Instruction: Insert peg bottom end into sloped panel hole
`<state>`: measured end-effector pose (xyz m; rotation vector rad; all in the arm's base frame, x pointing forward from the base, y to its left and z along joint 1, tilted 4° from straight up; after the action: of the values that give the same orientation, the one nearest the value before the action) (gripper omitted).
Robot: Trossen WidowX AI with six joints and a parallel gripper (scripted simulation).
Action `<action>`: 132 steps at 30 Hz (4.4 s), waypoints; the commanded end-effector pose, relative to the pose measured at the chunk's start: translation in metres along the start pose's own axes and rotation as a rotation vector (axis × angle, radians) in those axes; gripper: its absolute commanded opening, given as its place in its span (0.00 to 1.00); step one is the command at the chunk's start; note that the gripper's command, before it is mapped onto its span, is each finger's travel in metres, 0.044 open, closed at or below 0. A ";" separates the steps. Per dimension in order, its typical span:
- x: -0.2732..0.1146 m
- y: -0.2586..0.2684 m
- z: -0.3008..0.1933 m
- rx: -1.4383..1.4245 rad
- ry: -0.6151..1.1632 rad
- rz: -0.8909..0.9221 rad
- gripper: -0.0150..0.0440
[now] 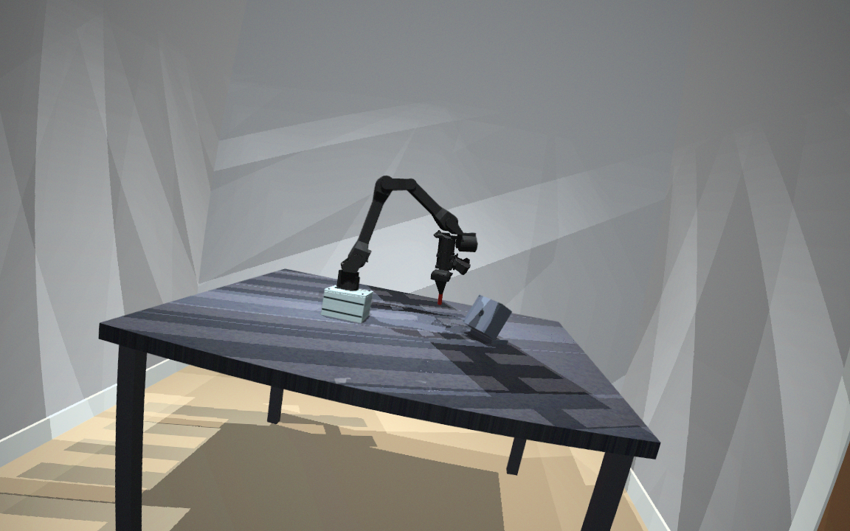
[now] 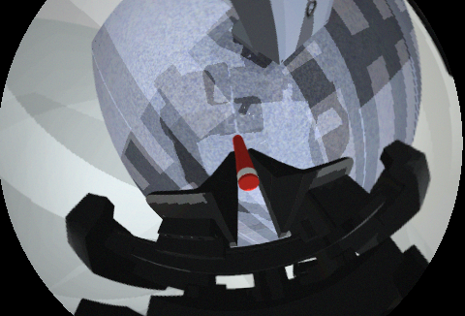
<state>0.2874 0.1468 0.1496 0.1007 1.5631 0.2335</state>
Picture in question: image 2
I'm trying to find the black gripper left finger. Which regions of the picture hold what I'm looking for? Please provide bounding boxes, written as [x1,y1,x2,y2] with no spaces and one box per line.
[146,150,239,246]

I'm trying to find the red peg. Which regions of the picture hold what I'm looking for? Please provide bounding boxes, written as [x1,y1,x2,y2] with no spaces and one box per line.
[232,135,260,191]

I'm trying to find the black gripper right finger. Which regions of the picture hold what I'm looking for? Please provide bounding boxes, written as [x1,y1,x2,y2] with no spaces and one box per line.
[248,148,354,238]

